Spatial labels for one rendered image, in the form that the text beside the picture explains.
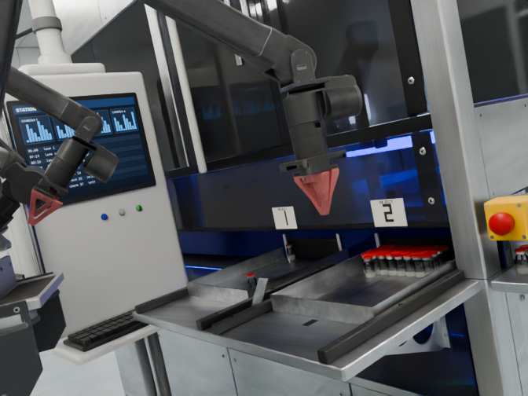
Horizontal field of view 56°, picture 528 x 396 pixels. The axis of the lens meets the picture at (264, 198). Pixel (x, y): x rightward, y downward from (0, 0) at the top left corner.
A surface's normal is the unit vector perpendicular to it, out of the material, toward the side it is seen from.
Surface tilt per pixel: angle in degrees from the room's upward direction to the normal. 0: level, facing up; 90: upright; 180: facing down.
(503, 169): 90
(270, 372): 90
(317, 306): 90
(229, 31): 95
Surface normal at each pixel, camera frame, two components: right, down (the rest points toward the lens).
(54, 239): 0.67, -0.07
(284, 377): -0.75, 0.21
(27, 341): 0.23, 0.04
